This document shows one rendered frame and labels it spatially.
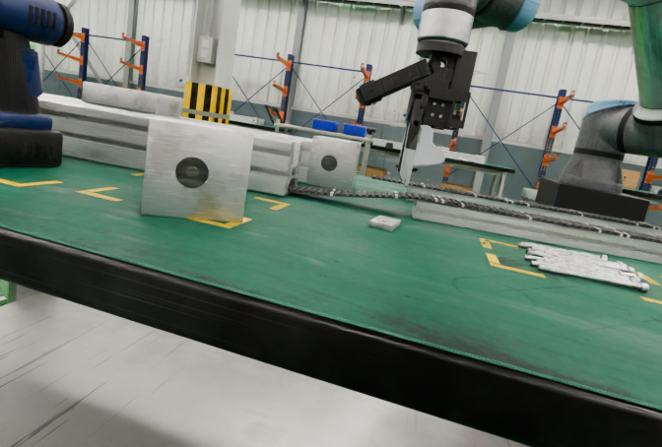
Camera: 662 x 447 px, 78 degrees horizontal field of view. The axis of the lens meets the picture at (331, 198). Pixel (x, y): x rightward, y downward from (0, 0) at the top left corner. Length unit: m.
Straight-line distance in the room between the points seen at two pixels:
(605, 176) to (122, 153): 1.10
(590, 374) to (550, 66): 8.45
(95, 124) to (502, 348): 0.65
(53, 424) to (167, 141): 0.78
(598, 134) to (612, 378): 1.00
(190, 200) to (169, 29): 10.12
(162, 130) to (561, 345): 0.37
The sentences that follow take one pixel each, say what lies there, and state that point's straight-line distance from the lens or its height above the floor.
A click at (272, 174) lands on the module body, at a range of 0.63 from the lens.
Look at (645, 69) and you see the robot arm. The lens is 1.14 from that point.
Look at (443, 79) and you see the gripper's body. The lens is 0.65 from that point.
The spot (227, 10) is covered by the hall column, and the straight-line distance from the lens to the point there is 4.11.
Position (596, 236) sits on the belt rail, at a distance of 0.73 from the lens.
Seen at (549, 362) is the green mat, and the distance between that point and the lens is 0.29.
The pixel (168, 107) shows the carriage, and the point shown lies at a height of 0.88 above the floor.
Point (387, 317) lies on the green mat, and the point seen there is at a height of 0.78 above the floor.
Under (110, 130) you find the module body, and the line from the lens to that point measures 0.73.
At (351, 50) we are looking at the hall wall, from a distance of 8.73.
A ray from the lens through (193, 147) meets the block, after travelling 0.43.
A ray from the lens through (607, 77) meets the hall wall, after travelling 8.91.
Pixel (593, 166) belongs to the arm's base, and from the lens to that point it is 1.25.
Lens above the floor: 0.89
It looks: 10 degrees down
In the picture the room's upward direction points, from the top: 10 degrees clockwise
